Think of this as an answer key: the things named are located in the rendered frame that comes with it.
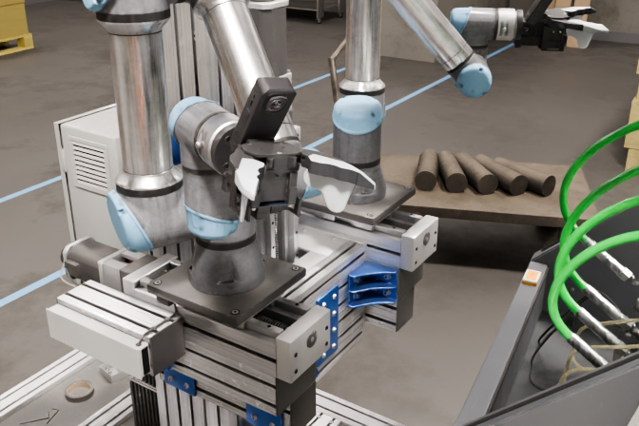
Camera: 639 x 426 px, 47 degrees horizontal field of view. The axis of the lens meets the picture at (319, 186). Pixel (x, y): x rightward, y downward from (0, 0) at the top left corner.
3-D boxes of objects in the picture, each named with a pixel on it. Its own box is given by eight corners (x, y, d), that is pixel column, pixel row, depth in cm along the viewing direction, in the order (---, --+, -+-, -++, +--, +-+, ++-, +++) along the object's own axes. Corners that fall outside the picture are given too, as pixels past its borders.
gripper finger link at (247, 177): (251, 241, 75) (264, 210, 84) (257, 186, 73) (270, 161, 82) (222, 236, 75) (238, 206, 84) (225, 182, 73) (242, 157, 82)
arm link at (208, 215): (269, 229, 108) (267, 159, 103) (198, 247, 102) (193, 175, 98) (245, 210, 114) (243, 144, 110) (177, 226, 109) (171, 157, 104)
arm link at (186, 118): (217, 144, 109) (214, 88, 106) (250, 166, 101) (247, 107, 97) (166, 153, 106) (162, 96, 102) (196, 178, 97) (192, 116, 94)
